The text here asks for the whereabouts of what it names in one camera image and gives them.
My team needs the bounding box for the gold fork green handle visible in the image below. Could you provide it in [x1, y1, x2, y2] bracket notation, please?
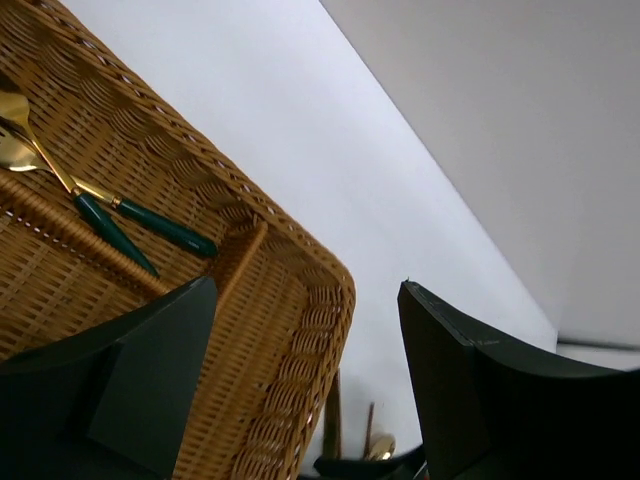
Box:
[1, 120, 218, 258]
[1, 82, 159, 277]

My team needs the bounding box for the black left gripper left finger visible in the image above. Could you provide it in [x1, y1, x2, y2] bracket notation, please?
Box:
[1, 277, 218, 479]

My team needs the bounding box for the wicker cutlery tray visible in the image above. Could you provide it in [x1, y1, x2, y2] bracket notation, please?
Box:
[1, 1, 355, 479]

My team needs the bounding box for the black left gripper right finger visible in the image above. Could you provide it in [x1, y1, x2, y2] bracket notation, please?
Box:
[397, 281, 639, 479]

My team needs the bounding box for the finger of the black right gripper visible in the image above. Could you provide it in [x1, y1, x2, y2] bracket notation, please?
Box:
[313, 444, 425, 480]

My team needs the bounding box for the gold spoon green handle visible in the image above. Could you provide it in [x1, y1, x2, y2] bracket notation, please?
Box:
[362, 433, 396, 461]

